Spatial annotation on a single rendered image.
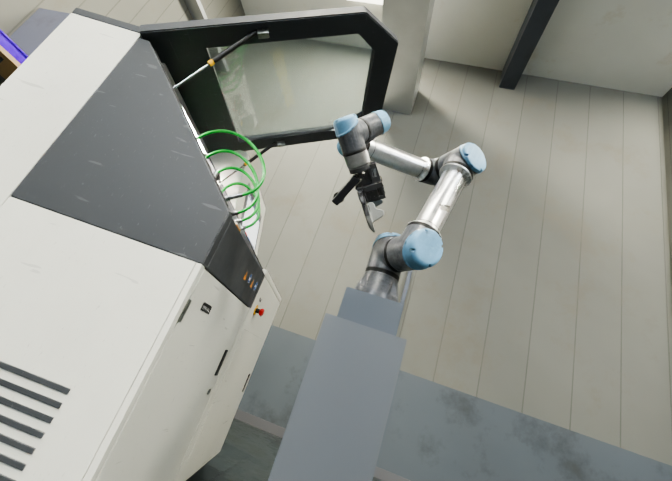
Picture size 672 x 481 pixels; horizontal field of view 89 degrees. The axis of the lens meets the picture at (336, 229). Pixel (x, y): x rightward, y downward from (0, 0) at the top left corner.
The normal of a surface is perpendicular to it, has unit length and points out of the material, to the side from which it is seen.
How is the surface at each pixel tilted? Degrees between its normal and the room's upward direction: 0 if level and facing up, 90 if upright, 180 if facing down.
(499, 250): 90
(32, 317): 90
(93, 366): 90
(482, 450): 90
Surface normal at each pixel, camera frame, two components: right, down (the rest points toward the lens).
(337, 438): -0.07, -0.42
